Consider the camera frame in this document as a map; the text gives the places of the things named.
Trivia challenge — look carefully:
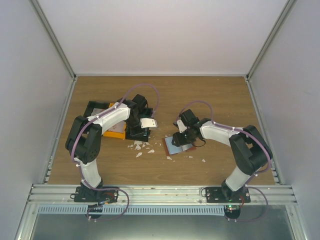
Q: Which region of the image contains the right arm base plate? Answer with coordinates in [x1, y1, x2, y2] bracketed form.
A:
[200, 186, 251, 204]

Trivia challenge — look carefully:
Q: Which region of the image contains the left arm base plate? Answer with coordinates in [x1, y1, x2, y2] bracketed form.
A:
[70, 185, 119, 204]

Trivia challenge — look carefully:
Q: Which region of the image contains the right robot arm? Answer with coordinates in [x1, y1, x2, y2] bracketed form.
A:
[171, 109, 273, 203]

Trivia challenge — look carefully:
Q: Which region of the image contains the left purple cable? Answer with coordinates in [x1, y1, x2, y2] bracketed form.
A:
[71, 83, 161, 222]

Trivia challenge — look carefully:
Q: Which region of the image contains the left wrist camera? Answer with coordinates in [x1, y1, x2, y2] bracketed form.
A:
[140, 118, 158, 129]

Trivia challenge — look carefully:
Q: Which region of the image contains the aluminium front rail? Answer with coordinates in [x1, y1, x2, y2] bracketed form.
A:
[27, 184, 297, 206]

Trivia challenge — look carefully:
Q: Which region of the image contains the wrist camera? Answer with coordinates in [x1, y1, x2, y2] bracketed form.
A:
[173, 119, 187, 133]
[140, 118, 158, 129]

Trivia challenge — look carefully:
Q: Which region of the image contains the white cards stack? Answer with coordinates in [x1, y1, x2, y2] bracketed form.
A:
[108, 121, 126, 133]

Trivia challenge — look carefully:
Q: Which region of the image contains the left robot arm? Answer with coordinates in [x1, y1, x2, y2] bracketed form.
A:
[65, 94, 157, 202]

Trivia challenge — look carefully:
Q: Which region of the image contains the black bin with red cards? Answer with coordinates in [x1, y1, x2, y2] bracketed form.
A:
[83, 101, 110, 118]

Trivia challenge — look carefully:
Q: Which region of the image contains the purple cable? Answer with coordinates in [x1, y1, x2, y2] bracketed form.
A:
[177, 100, 273, 223]
[71, 83, 161, 222]

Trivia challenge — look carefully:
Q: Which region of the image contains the yellow plastic bin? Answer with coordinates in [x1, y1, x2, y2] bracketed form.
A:
[102, 102, 127, 140]

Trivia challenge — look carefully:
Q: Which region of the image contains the grey slotted cable duct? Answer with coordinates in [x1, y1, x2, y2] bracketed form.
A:
[38, 204, 225, 216]

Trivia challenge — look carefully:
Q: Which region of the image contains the black bin with green cards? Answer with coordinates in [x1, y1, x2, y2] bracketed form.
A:
[125, 107, 153, 142]

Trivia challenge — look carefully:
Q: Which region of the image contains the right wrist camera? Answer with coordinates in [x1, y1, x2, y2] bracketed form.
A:
[173, 119, 187, 133]

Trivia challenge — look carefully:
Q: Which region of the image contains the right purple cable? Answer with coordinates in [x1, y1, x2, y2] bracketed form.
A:
[177, 100, 273, 223]

